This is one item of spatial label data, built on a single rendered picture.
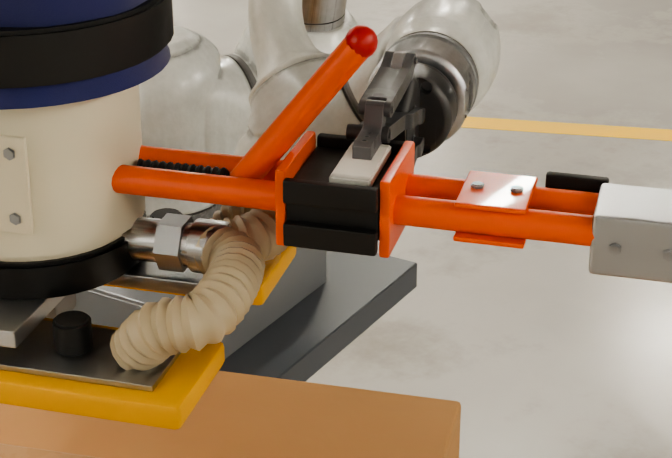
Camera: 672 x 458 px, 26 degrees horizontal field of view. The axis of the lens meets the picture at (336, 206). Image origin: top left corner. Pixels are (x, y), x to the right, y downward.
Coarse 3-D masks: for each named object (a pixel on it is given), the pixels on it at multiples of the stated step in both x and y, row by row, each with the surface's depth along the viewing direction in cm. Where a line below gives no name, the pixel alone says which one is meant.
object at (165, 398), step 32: (64, 320) 105; (0, 352) 106; (32, 352) 106; (64, 352) 105; (96, 352) 106; (192, 352) 107; (0, 384) 103; (32, 384) 103; (64, 384) 102; (96, 384) 102; (128, 384) 102; (160, 384) 103; (192, 384) 103; (96, 416) 102; (128, 416) 101; (160, 416) 100
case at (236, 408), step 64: (256, 384) 138; (320, 384) 138; (0, 448) 128; (64, 448) 128; (128, 448) 128; (192, 448) 128; (256, 448) 128; (320, 448) 128; (384, 448) 128; (448, 448) 129
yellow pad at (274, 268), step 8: (168, 208) 123; (152, 216) 122; (160, 216) 121; (288, 248) 123; (280, 256) 122; (288, 256) 123; (272, 264) 120; (280, 264) 121; (288, 264) 123; (264, 272) 119; (272, 272) 119; (280, 272) 121; (264, 280) 118; (272, 280) 119; (128, 288) 120; (136, 288) 120; (264, 288) 117; (272, 288) 119; (264, 296) 117; (256, 304) 117
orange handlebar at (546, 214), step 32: (160, 160) 110; (192, 160) 110; (224, 160) 109; (128, 192) 108; (160, 192) 107; (192, 192) 106; (224, 192) 105; (256, 192) 105; (416, 192) 106; (448, 192) 105; (480, 192) 102; (512, 192) 102; (544, 192) 104; (576, 192) 103; (416, 224) 102; (448, 224) 102; (480, 224) 101; (512, 224) 100; (544, 224) 100; (576, 224) 99
